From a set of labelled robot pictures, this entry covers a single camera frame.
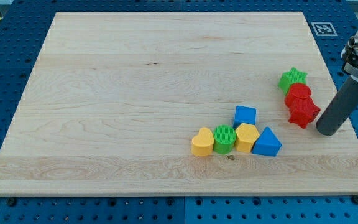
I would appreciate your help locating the white fiducial marker tag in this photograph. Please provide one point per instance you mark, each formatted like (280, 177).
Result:
(324, 29)

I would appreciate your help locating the green cylinder block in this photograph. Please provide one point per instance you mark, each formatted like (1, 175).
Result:
(224, 139)

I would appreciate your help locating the red cylinder block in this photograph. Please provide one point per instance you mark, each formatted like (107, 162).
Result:
(297, 91)

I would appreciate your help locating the green star block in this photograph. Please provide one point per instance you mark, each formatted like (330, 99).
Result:
(291, 77)

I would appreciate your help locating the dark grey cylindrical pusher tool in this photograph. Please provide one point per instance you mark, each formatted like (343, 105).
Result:
(339, 109)

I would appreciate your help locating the light wooden board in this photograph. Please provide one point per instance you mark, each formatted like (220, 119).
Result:
(114, 99)

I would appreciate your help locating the red star block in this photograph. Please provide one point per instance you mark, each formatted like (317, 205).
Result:
(303, 112)

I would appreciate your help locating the yellow heart block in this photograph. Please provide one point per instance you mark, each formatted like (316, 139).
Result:
(202, 143)

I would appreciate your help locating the blue cube block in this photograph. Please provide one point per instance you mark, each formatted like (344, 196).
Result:
(244, 114)

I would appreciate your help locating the blue triangle block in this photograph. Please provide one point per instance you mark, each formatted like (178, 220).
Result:
(267, 144)

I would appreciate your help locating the yellow hexagon block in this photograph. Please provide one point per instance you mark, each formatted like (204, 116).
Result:
(247, 134)

